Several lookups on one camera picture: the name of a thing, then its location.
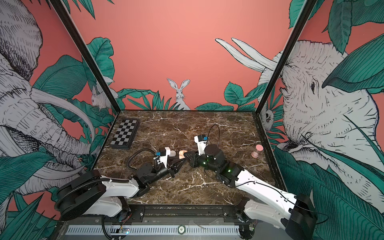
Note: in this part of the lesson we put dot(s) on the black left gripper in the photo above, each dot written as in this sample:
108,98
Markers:
172,168

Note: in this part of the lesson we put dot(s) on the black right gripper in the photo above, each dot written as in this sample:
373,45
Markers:
196,160

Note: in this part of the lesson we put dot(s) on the pink round disc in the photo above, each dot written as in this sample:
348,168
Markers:
182,154

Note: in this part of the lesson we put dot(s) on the white earbuds charging case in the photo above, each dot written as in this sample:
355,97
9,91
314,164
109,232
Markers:
173,153

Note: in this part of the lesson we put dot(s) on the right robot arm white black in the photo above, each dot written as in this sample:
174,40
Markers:
296,214

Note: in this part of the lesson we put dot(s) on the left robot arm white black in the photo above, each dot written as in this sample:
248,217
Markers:
95,194

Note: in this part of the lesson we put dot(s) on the black white checkerboard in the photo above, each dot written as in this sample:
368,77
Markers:
125,134

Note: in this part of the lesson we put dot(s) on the pink hourglass timer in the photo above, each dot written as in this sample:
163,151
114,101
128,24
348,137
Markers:
255,154

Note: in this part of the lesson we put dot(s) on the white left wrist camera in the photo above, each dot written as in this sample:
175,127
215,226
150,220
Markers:
161,158

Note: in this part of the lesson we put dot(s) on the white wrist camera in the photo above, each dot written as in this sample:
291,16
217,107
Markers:
201,141
161,158

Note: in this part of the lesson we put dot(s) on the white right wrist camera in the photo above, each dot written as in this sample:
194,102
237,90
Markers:
201,141

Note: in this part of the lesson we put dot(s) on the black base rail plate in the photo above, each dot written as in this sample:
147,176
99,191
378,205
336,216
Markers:
245,215

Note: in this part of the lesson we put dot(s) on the white slotted cable duct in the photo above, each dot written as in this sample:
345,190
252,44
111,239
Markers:
141,230

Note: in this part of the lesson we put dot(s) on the black metal frame post right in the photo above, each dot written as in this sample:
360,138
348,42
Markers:
295,34

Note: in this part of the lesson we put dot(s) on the black metal frame post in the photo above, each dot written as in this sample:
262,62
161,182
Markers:
67,21
295,34

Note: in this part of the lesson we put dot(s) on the black metal frame post left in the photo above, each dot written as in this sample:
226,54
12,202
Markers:
67,21

